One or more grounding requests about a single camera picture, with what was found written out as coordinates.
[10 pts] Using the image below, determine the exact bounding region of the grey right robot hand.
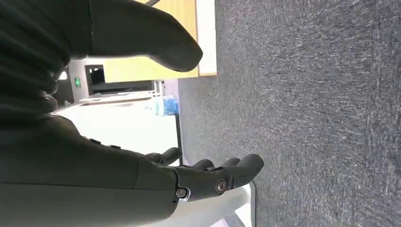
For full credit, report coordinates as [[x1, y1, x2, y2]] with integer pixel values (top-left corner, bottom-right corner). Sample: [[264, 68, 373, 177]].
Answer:
[[0, 0, 265, 227]]

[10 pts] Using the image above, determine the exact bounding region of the white table with black leg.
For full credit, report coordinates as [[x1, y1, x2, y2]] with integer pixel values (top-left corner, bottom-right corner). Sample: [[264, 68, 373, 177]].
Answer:
[[52, 96, 184, 166]]

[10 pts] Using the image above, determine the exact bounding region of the water bottle with blue label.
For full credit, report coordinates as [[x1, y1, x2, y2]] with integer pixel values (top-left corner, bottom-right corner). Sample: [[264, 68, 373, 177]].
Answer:
[[144, 96, 180, 117]]

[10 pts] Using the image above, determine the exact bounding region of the ribbed grey right arm sleeve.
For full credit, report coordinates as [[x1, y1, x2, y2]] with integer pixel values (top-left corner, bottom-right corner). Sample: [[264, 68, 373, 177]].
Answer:
[[0, 0, 92, 128]]

